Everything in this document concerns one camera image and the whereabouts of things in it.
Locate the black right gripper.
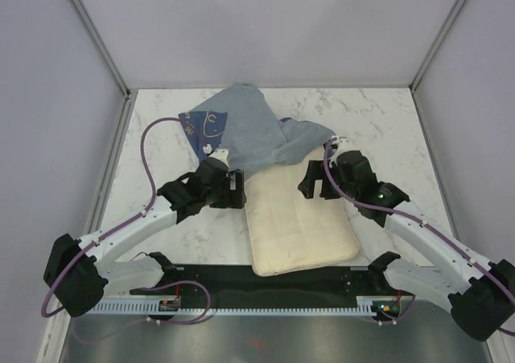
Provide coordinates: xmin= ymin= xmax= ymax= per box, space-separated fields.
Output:
xmin=297 ymin=159 xmax=358 ymax=202

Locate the cream white pillow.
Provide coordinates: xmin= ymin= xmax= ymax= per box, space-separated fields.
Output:
xmin=245 ymin=148 xmax=360 ymax=277

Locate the blue denim pillowcase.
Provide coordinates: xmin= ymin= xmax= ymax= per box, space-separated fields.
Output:
xmin=179 ymin=84 xmax=334 ymax=179

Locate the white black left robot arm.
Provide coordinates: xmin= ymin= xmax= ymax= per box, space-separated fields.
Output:
xmin=43 ymin=158 xmax=246 ymax=317

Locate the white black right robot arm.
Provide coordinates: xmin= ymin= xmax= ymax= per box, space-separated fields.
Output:
xmin=298 ymin=150 xmax=514 ymax=341

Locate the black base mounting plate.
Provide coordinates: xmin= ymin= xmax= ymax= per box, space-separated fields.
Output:
xmin=130 ymin=264 xmax=411 ymax=304

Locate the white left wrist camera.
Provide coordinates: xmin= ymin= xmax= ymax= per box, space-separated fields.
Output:
xmin=202 ymin=144 xmax=229 ymax=167

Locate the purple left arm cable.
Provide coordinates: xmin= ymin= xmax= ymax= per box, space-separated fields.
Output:
xmin=39 ymin=117 xmax=214 ymax=344

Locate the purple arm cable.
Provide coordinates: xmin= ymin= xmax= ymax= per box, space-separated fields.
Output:
xmin=323 ymin=139 xmax=515 ymax=336
xmin=39 ymin=117 xmax=214 ymax=344

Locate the white slotted cable duct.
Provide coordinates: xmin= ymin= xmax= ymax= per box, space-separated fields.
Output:
xmin=87 ymin=295 xmax=396 ymax=316

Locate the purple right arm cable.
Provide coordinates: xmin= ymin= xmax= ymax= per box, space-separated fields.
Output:
xmin=323 ymin=139 xmax=515 ymax=336

